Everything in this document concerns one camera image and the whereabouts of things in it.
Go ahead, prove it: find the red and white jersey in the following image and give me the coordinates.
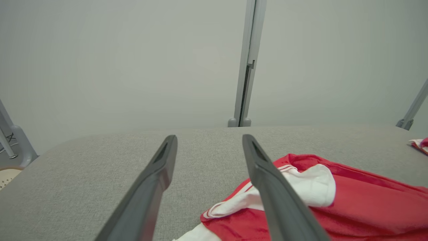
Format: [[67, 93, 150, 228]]
[[172, 153, 428, 241]]

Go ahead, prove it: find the grey metal partition post with latch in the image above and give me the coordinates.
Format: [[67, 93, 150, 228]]
[[228, 0, 267, 128]]

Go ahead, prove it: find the beige perforated basket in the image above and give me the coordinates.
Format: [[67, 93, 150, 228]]
[[0, 166, 25, 190]]

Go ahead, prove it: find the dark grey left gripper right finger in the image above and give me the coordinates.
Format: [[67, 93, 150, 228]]
[[242, 134, 330, 241]]

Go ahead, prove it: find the red basketball shorts white trim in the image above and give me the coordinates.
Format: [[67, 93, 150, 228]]
[[409, 137, 428, 155]]

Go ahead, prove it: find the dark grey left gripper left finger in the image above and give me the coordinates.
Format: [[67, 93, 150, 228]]
[[95, 135, 178, 241]]

